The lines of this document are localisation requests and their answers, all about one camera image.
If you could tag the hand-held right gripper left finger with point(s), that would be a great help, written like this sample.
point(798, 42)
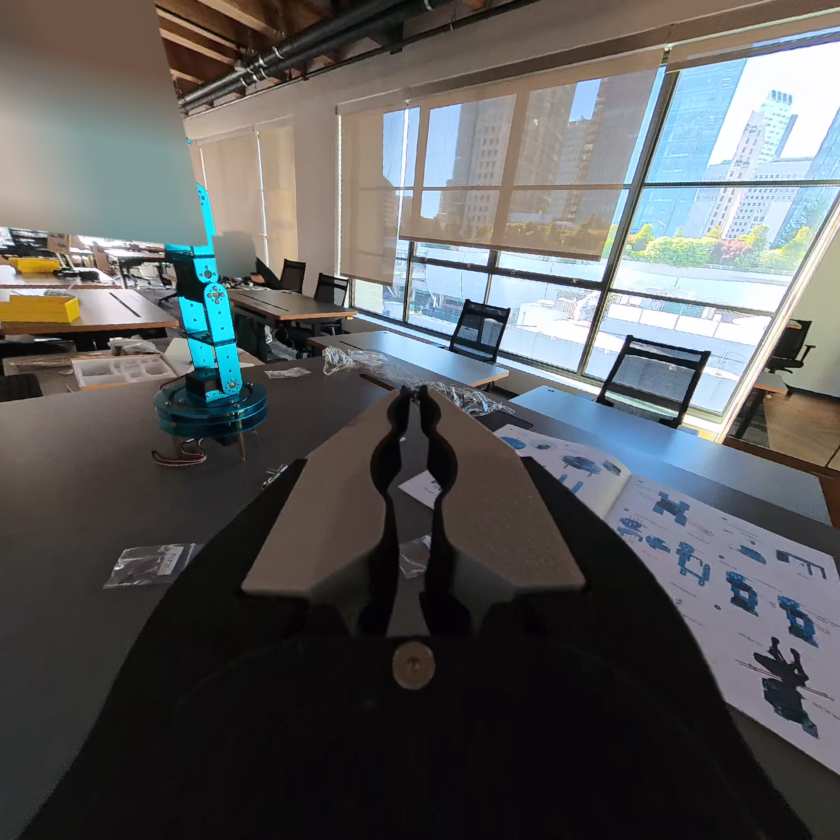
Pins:
point(328, 525)

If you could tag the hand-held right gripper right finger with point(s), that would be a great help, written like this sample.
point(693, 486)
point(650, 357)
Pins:
point(499, 525)

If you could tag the blue toy robot arm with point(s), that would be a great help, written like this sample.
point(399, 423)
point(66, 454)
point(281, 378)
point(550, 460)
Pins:
point(216, 341)

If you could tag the light grey desk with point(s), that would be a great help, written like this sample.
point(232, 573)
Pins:
point(577, 410)
point(407, 354)

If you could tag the wood-edged grey desk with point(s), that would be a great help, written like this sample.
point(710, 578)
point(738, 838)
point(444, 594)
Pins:
point(289, 305)
point(111, 312)

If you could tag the dark grey desk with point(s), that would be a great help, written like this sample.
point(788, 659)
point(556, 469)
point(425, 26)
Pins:
point(79, 499)

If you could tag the wood-topped side desk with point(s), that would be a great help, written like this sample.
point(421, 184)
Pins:
point(771, 384)

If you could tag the small metal socket wrench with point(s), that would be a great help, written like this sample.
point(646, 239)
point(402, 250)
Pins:
point(275, 475)

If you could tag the small white paper card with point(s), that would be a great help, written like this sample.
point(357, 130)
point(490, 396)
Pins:
point(420, 489)

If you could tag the crumpled clear plastic wrap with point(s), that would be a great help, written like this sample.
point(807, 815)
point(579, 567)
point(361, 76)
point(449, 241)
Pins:
point(361, 359)

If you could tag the scattered clear parts bags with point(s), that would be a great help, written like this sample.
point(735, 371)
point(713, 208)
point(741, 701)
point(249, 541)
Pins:
point(148, 565)

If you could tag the black mesh office chair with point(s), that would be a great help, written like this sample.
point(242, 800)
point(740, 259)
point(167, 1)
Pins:
point(791, 348)
point(653, 384)
point(331, 292)
point(479, 331)
point(292, 275)

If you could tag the printed instruction booklet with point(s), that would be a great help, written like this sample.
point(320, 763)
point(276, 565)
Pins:
point(728, 551)

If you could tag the white foam tray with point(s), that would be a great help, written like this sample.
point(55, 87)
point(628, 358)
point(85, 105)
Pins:
point(121, 371)

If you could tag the beige roller blind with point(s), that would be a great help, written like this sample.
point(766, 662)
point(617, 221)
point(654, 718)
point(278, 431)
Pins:
point(229, 190)
point(525, 164)
point(279, 190)
point(367, 197)

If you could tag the large glass window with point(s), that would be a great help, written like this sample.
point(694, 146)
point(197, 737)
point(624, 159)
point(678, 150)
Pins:
point(722, 262)

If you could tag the yellow box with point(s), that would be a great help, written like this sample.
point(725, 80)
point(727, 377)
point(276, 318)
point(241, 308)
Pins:
point(39, 307)
point(33, 264)

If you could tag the black ceiling pipe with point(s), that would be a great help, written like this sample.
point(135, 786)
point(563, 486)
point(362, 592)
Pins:
point(282, 52)

